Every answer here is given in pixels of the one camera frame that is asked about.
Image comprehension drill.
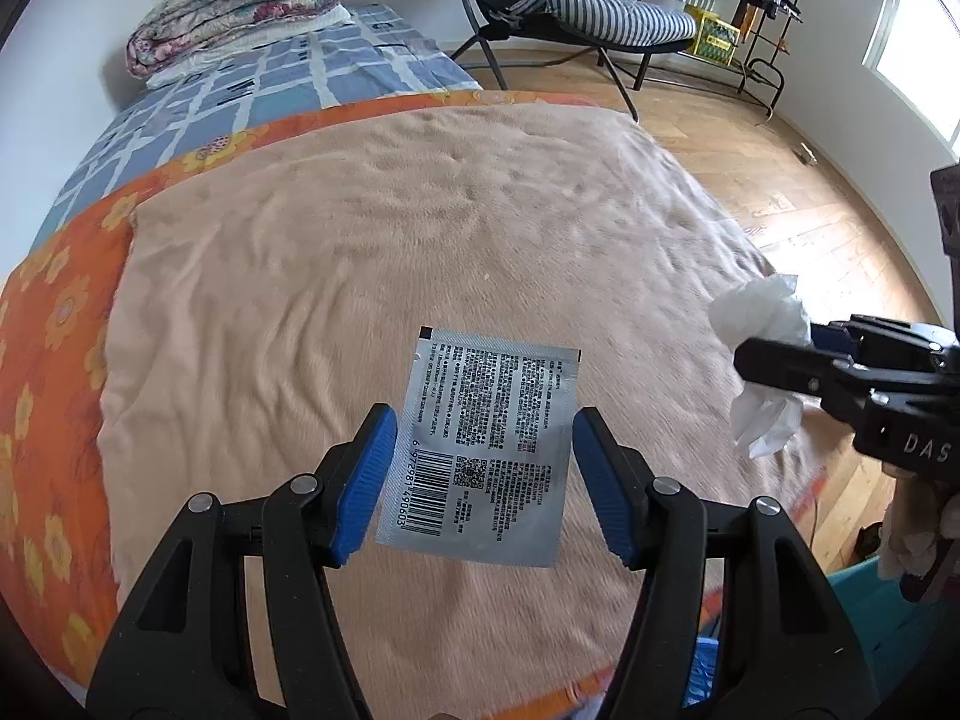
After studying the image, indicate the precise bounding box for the white tissue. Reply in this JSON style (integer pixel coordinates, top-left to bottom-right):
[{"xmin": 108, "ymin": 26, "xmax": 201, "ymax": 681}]
[{"xmin": 708, "ymin": 275, "xmax": 812, "ymax": 460}]

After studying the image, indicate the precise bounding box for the silver foil sachet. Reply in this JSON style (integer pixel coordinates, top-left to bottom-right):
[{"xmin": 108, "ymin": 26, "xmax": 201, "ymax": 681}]
[{"xmin": 376, "ymin": 327, "xmax": 581, "ymax": 567}]

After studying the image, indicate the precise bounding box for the teal bin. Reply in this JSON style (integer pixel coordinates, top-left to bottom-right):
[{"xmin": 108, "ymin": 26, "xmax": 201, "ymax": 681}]
[{"xmin": 828, "ymin": 557, "xmax": 958, "ymax": 718}]

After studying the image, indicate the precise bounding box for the window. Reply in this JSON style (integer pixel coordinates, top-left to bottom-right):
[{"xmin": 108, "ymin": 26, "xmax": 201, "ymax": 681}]
[{"xmin": 864, "ymin": 0, "xmax": 958, "ymax": 154}]

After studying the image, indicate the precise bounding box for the beige blanket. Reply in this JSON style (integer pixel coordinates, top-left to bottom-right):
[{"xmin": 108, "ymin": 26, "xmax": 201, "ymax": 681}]
[{"xmin": 96, "ymin": 99, "xmax": 815, "ymax": 720}]

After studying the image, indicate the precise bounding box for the yellow crate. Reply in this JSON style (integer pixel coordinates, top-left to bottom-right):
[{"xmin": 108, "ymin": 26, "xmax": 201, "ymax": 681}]
[{"xmin": 685, "ymin": 5, "xmax": 740, "ymax": 67}]

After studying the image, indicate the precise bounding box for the orange floral bedsheet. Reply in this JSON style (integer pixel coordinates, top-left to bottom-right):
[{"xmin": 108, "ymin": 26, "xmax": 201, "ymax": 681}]
[{"xmin": 2, "ymin": 91, "xmax": 584, "ymax": 689}]

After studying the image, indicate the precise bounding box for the striped cushion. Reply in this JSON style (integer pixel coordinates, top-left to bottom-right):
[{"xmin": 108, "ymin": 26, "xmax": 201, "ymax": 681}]
[{"xmin": 505, "ymin": 0, "xmax": 697, "ymax": 47}]

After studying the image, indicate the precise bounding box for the blue checked bedsheet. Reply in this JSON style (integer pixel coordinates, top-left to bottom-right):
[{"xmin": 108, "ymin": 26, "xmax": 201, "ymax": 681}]
[{"xmin": 34, "ymin": 4, "xmax": 478, "ymax": 245}]

